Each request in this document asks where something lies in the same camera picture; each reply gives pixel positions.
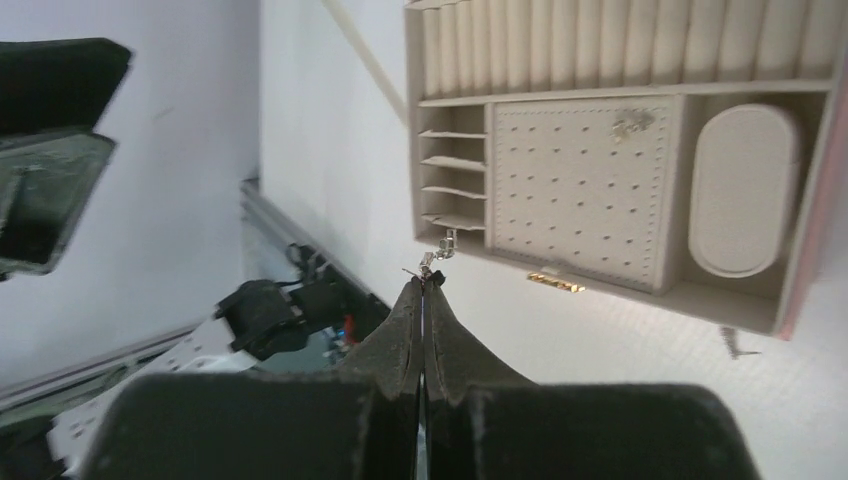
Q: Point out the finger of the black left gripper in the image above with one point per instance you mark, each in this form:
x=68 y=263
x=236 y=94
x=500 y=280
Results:
x=53 y=94

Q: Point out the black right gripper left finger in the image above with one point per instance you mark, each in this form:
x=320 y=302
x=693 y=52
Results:
x=358 y=420

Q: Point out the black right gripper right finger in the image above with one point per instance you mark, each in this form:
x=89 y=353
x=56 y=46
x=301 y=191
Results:
x=484 y=420

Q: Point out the small silver stud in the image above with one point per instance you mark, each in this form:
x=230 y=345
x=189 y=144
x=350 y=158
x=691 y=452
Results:
x=446 y=249

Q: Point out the small silver earring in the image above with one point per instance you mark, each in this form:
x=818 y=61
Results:
x=630 y=123
x=730 y=339

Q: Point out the pink jewelry box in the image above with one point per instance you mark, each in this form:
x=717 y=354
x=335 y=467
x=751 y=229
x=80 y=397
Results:
x=509 y=110

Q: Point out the beige oval watch pillow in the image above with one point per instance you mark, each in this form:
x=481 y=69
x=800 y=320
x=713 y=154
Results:
x=744 y=184

